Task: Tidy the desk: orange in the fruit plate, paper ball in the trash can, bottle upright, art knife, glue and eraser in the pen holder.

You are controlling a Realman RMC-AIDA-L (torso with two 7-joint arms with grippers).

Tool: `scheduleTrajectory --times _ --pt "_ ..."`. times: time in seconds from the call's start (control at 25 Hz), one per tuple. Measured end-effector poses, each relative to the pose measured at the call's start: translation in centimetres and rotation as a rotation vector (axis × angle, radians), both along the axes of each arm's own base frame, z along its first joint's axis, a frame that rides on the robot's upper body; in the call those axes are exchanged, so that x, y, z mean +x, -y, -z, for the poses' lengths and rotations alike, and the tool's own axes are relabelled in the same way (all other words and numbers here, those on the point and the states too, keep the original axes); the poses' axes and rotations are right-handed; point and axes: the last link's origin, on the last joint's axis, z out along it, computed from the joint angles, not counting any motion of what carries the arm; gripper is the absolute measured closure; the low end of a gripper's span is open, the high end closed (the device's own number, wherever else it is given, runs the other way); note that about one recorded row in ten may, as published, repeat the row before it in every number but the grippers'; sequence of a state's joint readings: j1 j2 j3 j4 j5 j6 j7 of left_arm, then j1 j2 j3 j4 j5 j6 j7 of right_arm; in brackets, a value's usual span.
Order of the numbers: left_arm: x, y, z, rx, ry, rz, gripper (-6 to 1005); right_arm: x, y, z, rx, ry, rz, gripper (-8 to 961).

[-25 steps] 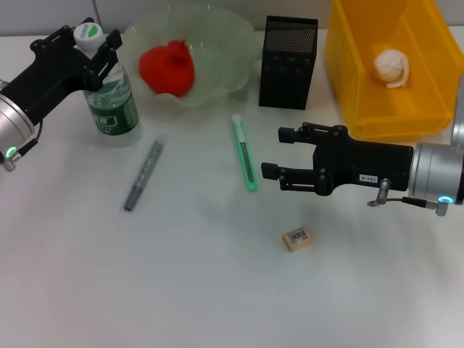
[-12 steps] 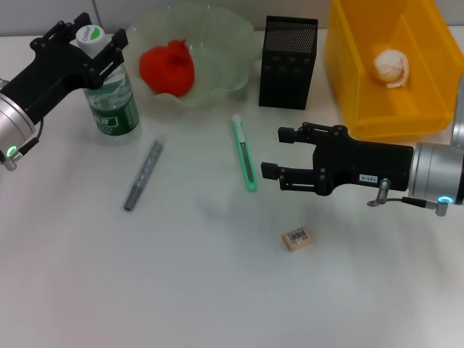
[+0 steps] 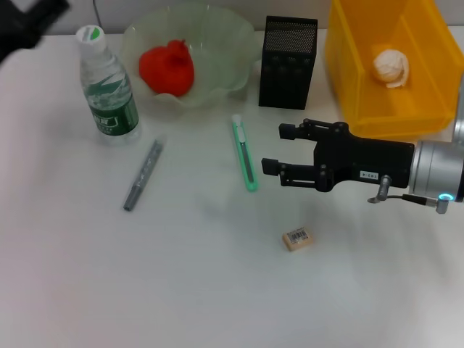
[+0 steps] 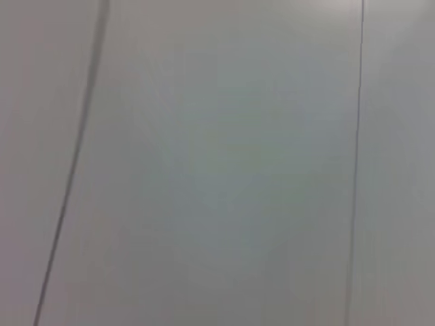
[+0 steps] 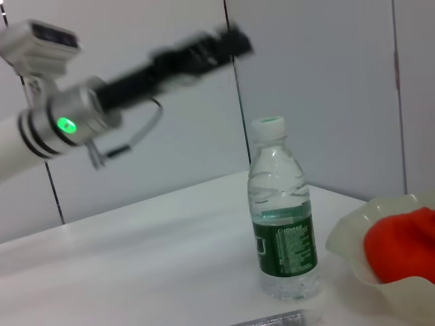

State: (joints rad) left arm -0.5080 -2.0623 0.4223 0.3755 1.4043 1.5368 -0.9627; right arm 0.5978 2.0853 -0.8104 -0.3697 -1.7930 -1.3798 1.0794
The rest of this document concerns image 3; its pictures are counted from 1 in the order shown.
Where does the clear green-label water bottle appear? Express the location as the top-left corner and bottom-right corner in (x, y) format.
(75, 25), (141, 146)

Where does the white paper ball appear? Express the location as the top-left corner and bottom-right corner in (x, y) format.
(373, 49), (410, 90)

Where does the translucent green fruit bowl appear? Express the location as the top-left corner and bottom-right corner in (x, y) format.
(120, 3), (254, 109)

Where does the red-orange fruit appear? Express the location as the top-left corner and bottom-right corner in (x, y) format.
(139, 38), (196, 98)

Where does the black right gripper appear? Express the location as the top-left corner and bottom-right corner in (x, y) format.
(260, 118), (415, 193)

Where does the green utility knife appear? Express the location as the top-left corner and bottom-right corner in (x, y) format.
(231, 114), (259, 192)

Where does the grey marker pen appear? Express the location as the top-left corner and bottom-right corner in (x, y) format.
(123, 139), (166, 212)

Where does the black mesh pen holder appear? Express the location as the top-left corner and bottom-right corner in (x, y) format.
(258, 15), (319, 110)

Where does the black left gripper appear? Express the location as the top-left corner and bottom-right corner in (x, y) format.
(0, 0), (72, 62)

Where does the beige eraser with barcode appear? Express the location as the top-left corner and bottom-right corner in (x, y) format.
(281, 224), (315, 253)

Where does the yellow plastic bin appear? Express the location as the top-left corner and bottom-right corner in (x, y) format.
(323, 0), (464, 138)

